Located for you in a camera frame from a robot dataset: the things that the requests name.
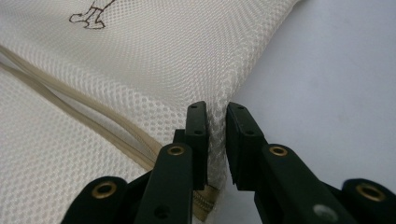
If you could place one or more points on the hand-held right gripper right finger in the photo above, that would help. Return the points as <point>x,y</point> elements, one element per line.
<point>274,180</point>

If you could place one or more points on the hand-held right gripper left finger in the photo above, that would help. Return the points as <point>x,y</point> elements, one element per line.
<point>174,180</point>

